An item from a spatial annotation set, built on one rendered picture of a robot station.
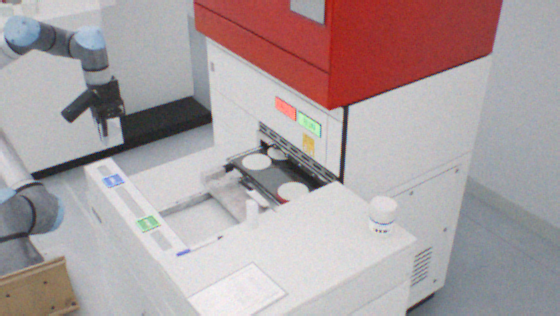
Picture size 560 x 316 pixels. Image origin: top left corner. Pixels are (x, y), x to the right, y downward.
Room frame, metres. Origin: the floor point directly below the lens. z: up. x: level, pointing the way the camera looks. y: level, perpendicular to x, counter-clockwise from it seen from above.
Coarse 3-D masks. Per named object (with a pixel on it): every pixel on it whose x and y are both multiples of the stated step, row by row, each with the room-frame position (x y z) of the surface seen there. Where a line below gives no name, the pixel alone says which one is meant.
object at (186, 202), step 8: (240, 176) 1.67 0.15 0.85; (200, 192) 1.58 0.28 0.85; (208, 192) 1.58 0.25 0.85; (176, 200) 1.53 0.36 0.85; (184, 200) 1.53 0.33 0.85; (192, 200) 1.54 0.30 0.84; (200, 200) 1.56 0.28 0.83; (160, 208) 1.49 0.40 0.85; (168, 208) 1.49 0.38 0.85; (176, 208) 1.51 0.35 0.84; (184, 208) 1.52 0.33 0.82
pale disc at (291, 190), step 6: (282, 186) 1.54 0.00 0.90; (288, 186) 1.54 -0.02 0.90; (294, 186) 1.54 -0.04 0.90; (300, 186) 1.54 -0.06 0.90; (282, 192) 1.51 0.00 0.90; (288, 192) 1.51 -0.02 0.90; (294, 192) 1.51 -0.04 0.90; (300, 192) 1.51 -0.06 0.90; (306, 192) 1.51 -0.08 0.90; (288, 198) 1.48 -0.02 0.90; (294, 198) 1.48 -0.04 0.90
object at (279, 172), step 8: (256, 152) 1.75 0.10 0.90; (264, 152) 1.75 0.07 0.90; (232, 160) 1.70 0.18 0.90; (240, 160) 1.70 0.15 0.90; (272, 160) 1.70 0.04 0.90; (280, 160) 1.70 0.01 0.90; (288, 160) 1.70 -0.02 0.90; (248, 168) 1.65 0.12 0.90; (264, 168) 1.65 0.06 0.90; (272, 168) 1.65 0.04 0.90; (280, 168) 1.65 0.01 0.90; (288, 168) 1.65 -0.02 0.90; (296, 168) 1.65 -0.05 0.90; (256, 176) 1.60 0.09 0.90; (264, 176) 1.60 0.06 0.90; (272, 176) 1.60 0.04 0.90; (280, 176) 1.60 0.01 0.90; (288, 176) 1.60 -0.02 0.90; (296, 176) 1.60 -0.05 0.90; (304, 176) 1.60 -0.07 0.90; (264, 184) 1.55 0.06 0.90; (272, 184) 1.55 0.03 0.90; (280, 184) 1.55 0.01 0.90; (304, 184) 1.55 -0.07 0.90; (312, 184) 1.55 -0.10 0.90; (320, 184) 1.55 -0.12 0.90; (272, 192) 1.51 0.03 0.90; (280, 200) 1.47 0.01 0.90; (288, 200) 1.46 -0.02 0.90
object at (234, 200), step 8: (224, 176) 1.63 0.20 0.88; (208, 184) 1.58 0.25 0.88; (224, 192) 1.53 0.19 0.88; (232, 192) 1.54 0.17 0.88; (240, 192) 1.54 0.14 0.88; (224, 200) 1.49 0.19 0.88; (232, 200) 1.49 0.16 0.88; (240, 200) 1.49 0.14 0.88; (232, 208) 1.45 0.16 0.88; (240, 208) 1.45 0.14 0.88; (240, 216) 1.41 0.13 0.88
